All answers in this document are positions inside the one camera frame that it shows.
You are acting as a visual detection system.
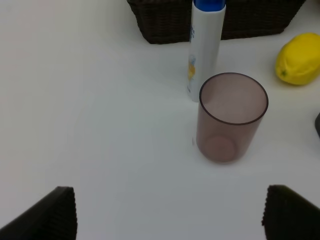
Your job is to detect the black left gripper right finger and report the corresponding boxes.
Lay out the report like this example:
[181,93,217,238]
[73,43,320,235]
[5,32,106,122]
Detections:
[261,185,320,240]

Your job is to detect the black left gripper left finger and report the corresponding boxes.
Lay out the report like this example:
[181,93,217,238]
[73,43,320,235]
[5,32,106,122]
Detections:
[0,186,78,240]

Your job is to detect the black pump bottle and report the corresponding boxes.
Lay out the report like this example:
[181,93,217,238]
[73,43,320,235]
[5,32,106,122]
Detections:
[314,113,320,137]

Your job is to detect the translucent pink plastic cup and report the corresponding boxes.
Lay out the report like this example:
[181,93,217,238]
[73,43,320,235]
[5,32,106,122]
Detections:
[196,72,269,164]

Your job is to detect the yellow lemon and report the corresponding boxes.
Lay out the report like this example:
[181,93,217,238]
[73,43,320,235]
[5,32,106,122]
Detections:
[275,32,320,86]

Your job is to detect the white bottle blue cap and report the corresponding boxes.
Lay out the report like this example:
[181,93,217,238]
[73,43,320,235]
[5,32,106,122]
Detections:
[187,0,226,102]

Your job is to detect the dark brown wicker basket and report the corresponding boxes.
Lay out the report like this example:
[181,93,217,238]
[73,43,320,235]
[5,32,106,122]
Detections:
[128,0,304,45]

